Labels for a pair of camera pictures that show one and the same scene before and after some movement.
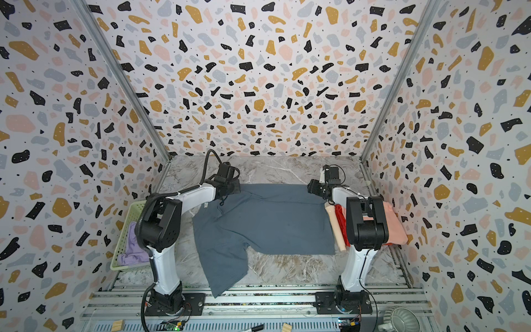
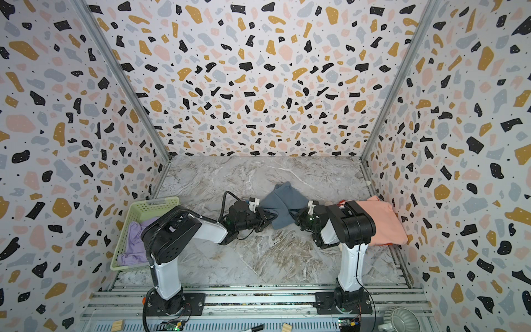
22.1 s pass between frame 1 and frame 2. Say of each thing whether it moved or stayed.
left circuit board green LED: stayed
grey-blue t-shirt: moved
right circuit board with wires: stayed
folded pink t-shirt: stayed
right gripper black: moved
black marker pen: stayed
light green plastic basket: stayed
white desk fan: stayed
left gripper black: moved
